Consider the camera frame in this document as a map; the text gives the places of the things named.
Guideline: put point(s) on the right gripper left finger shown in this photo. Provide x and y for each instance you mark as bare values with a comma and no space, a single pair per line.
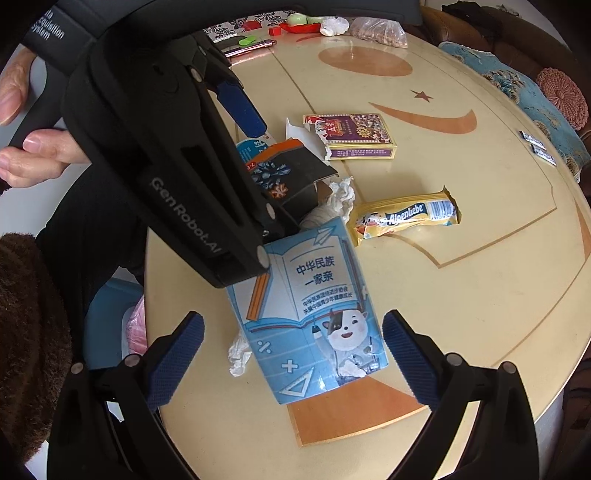
106,424

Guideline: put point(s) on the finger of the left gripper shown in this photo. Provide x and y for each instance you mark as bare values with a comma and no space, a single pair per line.
239,107
288,161

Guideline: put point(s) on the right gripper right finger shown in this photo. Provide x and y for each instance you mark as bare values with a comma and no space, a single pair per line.
502,443

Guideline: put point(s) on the dark crushed carton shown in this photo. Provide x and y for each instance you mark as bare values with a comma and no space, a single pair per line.
277,180

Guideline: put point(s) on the yellow candy wrapper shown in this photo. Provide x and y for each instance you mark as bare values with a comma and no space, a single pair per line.
375,219

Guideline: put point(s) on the blue milk carton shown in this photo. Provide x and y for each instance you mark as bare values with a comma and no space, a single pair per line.
309,319

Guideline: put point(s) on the pink trash bin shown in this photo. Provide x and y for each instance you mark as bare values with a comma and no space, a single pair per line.
135,330

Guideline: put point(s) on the person's left hand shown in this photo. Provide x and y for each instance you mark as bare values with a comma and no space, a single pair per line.
46,153

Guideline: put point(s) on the pink mobile phone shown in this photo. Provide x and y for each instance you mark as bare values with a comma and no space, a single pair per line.
242,50

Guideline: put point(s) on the white crumpled tissue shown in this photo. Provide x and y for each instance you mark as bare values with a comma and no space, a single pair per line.
339,204

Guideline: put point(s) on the floral patterned cloth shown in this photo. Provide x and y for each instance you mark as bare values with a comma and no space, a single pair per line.
226,30

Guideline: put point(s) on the purple playing card box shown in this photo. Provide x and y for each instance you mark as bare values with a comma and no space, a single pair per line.
360,136

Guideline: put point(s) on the blue plastic stool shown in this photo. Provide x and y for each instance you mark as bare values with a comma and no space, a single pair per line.
105,341

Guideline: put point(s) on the green plastic toy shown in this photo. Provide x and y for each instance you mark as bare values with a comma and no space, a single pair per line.
299,19

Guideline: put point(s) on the white plastic bag knot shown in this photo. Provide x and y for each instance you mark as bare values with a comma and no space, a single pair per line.
334,26

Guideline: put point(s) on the bag of peanuts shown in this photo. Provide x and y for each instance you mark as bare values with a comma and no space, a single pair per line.
378,30

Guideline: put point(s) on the blue floral cushion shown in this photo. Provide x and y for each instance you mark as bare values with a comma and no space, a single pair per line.
528,96

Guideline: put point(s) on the pink crochet round cushion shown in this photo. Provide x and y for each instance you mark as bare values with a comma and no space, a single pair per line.
565,95

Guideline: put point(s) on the brown leather sofa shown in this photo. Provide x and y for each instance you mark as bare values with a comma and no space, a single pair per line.
517,43

